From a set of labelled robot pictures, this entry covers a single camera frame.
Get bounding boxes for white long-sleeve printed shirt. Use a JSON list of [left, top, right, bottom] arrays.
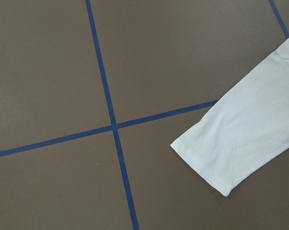
[[171, 38, 289, 196]]

